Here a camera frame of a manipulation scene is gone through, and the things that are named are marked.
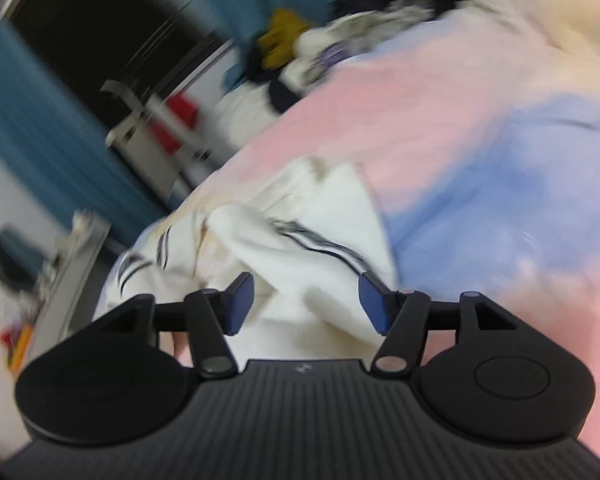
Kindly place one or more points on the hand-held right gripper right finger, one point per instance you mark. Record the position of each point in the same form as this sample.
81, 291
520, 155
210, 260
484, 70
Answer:
375, 305

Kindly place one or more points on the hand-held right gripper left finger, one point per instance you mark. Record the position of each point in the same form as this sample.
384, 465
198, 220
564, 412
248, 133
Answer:
240, 305

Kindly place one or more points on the white garment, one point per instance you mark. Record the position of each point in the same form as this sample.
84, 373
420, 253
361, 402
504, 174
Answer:
300, 280

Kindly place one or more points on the grey desk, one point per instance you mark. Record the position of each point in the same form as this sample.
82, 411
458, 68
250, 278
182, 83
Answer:
75, 270

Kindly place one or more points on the white fluffy cloth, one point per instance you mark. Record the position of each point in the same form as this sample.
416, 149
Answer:
245, 115

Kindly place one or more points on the pastel pink blue blanket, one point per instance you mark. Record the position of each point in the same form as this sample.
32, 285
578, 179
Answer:
430, 110

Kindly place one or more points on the red cloth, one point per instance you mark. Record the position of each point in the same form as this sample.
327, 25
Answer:
180, 110

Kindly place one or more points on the white metal rack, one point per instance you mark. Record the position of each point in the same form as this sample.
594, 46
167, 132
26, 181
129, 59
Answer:
130, 130

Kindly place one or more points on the dark cloth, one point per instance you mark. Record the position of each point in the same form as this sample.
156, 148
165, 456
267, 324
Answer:
280, 95

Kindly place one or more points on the colourful desk clutter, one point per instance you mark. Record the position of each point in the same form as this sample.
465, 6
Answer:
17, 345

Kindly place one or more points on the black chair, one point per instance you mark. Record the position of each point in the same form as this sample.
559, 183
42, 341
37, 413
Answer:
10, 255

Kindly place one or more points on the yellow cloth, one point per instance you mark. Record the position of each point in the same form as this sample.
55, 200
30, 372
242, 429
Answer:
282, 35

